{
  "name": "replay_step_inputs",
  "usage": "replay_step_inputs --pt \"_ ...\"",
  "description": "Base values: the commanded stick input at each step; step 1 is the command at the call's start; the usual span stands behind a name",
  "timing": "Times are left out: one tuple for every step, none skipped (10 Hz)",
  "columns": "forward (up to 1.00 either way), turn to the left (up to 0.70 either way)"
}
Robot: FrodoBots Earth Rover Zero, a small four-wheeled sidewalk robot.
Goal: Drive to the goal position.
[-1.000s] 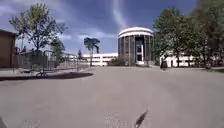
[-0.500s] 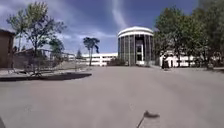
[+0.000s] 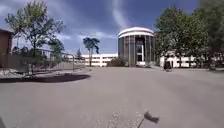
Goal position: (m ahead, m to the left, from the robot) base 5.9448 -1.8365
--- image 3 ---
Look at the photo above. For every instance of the robot's own part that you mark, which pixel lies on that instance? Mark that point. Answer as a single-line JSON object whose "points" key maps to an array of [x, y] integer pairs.
{"points": [[149, 117]]}

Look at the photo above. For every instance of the tall leafy tree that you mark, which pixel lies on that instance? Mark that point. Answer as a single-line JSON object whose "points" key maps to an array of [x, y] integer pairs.
{"points": [[33, 23]]}

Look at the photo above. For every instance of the person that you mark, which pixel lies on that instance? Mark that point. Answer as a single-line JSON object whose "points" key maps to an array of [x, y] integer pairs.
{"points": [[167, 64]]}

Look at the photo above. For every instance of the brown brick building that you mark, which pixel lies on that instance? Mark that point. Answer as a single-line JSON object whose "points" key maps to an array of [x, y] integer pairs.
{"points": [[4, 46]]}

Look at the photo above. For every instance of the group of large trees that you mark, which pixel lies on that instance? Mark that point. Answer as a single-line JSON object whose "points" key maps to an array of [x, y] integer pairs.
{"points": [[190, 30]]}

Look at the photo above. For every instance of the dark bush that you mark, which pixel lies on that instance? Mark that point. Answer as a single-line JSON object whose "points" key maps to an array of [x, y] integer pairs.
{"points": [[116, 62]]}

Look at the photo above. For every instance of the white building behind trees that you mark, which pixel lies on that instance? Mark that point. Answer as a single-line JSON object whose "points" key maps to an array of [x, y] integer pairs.
{"points": [[176, 61]]}

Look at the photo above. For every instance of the slim dark tree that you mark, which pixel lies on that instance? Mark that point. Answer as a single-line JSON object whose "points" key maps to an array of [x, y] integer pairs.
{"points": [[90, 45]]}

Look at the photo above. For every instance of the white low building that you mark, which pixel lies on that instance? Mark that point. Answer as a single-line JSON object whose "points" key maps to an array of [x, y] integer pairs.
{"points": [[100, 59]]}

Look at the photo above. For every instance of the round glass building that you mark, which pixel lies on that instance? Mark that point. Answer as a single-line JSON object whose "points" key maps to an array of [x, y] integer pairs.
{"points": [[136, 45]]}

